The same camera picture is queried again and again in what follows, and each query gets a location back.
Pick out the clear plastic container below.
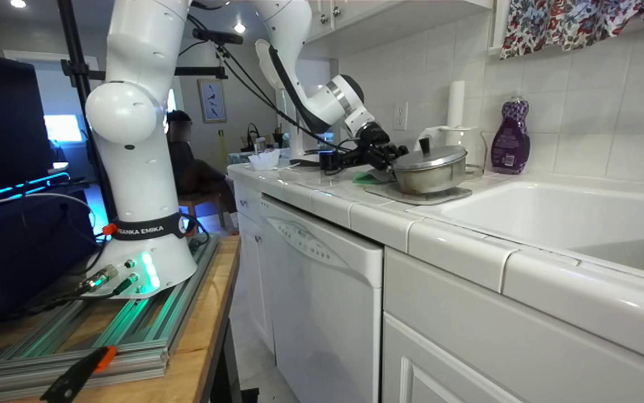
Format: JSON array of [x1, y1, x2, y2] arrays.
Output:
[[246, 148, 285, 174]]

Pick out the floral window curtain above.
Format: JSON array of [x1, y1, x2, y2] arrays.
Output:
[[499, 0, 644, 62]]

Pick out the black camera stand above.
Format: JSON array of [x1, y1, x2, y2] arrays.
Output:
[[54, 0, 231, 82]]

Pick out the orange handled tool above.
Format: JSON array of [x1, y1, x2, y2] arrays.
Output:
[[39, 342, 121, 403]]

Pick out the grey quilted pot holder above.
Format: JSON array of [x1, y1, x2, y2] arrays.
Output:
[[362, 182, 477, 209]]

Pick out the white paper towel roll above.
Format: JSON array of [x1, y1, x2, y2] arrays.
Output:
[[444, 78, 467, 129]]

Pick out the plastic water bottle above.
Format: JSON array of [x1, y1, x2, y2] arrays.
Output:
[[316, 129, 342, 172]]

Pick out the framed wall picture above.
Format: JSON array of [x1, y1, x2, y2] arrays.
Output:
[[198, 76, 231, 126]]

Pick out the white dishwasher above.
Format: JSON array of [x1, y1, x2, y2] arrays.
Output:
[[260, 193, 387, 403]]

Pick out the purple soap bottle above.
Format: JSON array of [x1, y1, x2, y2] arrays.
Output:
[[489, 95, 536, 176]]

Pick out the steel pot black handle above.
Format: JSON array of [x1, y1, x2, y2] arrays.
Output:
[[369, 135, 472, 200]]

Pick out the black table leg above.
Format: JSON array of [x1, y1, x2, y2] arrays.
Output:
[[208, 327, 248, 403]]

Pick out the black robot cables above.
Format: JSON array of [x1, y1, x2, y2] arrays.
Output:
[[187, 10, 362, 151]]

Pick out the white narrow base cabinet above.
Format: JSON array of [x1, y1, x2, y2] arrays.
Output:
[[231, 176, 278, 354]]

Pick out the aluminium rail base frame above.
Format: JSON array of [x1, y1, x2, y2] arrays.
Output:
[[0, 238, 222, 391]]

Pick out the white sink base cabinet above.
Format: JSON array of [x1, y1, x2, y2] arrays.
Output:
[[378, 244, 644, 403]]

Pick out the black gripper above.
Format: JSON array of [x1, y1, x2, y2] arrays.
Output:
[[351, 120, 411, 174]]

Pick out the white sink basin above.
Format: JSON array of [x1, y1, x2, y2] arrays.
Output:
[[438, 176, 644, 286]]

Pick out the seated person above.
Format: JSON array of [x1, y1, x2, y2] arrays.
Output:
[[163, 108, 239, 228]]

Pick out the black bag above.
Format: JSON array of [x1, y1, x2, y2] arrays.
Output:
[[0, 191, 103, 324]]

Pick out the black stereo camera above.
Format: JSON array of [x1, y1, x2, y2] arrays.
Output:
[[191, 26, 246, 47]]

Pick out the black computer monitor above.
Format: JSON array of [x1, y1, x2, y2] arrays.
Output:
[[0, 47, 59, 202]]

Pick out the wooden table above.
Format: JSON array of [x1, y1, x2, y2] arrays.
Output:
[[0, 233, 245, 403]]

